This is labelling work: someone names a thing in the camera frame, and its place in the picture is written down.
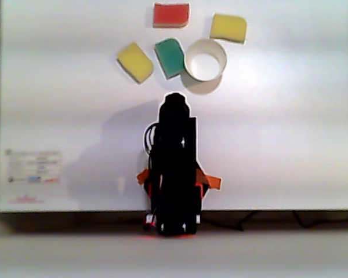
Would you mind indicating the yellow sponge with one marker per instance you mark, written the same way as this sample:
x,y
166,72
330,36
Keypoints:
x,y
134,62
228,28

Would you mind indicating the white paper cup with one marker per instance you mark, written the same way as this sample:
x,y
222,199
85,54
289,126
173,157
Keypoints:
x,y
204,87

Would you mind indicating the green sponge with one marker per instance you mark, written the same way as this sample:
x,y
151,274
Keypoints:
x,y
169,58

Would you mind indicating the orange table clamp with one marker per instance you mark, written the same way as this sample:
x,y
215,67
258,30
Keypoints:
x,y
213,182
142,177

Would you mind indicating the red sponge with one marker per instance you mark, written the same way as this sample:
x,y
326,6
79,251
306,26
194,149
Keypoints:
x,y
171,14

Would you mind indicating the printed label sticker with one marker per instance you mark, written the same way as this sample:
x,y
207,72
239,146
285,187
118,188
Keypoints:
x,y
33,166

